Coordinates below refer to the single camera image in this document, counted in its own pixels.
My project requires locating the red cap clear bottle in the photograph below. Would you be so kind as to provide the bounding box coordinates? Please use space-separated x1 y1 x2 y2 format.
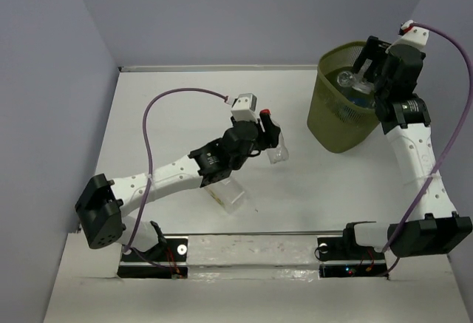
259 109 289 165

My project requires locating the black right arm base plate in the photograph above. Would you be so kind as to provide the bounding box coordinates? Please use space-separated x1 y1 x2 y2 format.
314 237 388 279

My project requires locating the blue label water bottle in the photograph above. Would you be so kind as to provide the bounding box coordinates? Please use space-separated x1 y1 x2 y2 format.
347 96 372 109

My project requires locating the square clear plastic bottle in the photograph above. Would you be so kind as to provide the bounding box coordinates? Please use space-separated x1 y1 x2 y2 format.
205 177 247 214

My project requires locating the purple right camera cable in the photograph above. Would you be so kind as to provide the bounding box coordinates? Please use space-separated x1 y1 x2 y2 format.
380 21 473 278

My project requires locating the clear jar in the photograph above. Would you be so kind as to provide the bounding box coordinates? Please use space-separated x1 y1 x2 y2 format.
352 60 374 95

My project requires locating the green mesh waste bin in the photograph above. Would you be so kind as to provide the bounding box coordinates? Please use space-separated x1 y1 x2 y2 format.
307 41 379 153

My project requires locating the clear ribbed water bottle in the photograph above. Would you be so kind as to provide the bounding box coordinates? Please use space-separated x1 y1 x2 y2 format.
336 70 357 89

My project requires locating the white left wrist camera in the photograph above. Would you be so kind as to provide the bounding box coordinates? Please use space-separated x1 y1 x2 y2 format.
231 93 258 123

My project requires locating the purple camera cable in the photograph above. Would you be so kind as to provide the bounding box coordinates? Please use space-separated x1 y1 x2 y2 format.
125 86 231 274
380 21 473 278

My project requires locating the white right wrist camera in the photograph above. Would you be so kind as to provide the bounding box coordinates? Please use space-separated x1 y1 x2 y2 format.
391 20 429 51

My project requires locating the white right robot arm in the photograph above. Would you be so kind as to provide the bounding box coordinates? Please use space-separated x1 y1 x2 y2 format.
340 36 472 258

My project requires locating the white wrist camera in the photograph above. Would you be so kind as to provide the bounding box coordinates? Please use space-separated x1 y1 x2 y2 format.
391 20 429 51
231 93 258 123

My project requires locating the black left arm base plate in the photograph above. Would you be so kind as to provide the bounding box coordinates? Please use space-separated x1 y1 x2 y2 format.
117 236 188 279

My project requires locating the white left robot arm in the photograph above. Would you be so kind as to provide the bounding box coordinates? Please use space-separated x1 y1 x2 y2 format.
75 109 282 260

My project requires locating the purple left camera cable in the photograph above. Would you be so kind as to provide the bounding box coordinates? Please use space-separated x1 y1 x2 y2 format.
125 86 231 274

